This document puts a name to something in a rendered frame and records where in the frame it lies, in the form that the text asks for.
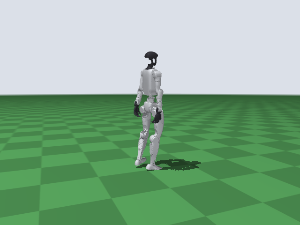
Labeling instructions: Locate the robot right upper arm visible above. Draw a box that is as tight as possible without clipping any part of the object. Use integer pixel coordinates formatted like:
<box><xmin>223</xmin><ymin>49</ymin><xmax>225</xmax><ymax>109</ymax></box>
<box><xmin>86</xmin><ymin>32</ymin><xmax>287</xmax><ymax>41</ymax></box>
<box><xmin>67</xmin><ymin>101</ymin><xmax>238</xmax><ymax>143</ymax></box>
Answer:
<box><xmin>153</xmin><ymin>70</ymin><xmax>162</xmax><ymax>94</ymax></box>

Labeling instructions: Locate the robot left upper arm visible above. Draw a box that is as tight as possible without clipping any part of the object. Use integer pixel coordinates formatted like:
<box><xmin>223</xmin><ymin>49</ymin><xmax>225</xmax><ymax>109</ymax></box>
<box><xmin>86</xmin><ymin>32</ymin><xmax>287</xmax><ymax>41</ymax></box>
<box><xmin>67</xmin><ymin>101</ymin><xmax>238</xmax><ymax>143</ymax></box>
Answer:
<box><xmin>139</xmin><ymin>70</ymin><xmax>143</xmax><ymax>91</ymax></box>

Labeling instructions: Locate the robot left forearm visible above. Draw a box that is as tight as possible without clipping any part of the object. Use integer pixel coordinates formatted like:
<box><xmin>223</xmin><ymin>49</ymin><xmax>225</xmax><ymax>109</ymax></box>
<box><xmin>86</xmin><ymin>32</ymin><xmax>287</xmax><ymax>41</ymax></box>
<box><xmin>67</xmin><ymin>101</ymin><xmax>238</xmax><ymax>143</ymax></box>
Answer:
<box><xmin>135</xmin><ymin>89</ymin><xmax>143</xmax><ymax>105</ymax></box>

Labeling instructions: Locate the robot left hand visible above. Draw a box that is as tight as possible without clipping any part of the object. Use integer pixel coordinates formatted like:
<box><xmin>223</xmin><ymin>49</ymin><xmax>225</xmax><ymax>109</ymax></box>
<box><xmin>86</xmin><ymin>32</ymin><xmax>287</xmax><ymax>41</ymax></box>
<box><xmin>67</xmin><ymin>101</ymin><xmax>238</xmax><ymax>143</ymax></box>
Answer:
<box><xmin>134</xmin><ymin>101</ymin><xmax>141</xmax><ymax>117</ymax></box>

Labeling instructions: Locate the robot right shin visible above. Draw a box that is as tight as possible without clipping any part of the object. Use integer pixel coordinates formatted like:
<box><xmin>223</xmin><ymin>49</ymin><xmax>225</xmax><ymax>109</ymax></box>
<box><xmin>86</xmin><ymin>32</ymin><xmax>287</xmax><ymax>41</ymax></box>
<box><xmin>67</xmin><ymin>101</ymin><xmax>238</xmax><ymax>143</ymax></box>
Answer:
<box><xmin>150</xmin><ymin>136</ymin><xmax>160</xmax><ymax>166</ymax></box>

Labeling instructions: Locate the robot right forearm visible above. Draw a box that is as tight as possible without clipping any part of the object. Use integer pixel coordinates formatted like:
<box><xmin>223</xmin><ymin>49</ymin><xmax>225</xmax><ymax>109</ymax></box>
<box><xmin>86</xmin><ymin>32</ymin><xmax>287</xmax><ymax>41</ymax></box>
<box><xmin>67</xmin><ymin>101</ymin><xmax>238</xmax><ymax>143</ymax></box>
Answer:
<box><xmin>156</xmin><ymin>89</ymin><xmax>163</xmax><ymax>112</ymax></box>

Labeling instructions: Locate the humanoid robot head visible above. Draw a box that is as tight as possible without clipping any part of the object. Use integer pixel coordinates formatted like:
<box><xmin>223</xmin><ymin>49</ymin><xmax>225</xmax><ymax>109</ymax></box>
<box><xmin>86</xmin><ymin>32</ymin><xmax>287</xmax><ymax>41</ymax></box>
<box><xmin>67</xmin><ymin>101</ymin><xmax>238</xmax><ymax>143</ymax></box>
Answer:
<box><xmin>144</xmin><ymin>52</ymin><xmax>158</xmax><ymax>70</ymax></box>

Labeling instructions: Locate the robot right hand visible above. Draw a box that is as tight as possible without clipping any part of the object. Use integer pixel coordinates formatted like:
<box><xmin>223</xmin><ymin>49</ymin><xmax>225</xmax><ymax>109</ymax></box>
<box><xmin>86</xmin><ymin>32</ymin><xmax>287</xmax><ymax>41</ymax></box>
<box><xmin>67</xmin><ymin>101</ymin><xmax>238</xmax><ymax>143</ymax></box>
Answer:
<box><xmin>152</xmin><ymin>107</ymin><xmax>162</xmax><ymax>123</ymax></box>

